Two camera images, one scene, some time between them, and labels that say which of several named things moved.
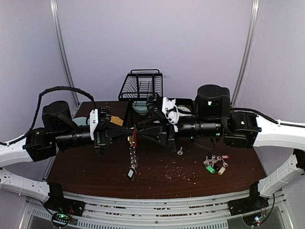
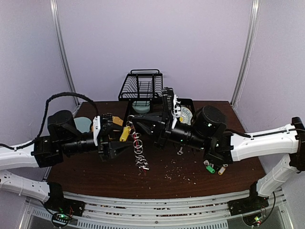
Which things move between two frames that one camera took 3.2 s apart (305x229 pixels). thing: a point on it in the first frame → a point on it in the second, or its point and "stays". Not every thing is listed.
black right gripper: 170,135 → 166,127
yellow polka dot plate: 116,120 stays
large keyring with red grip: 133,157 → 140,160
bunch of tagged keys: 213,163 stays
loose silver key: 180,152 stays
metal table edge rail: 211,212 stays
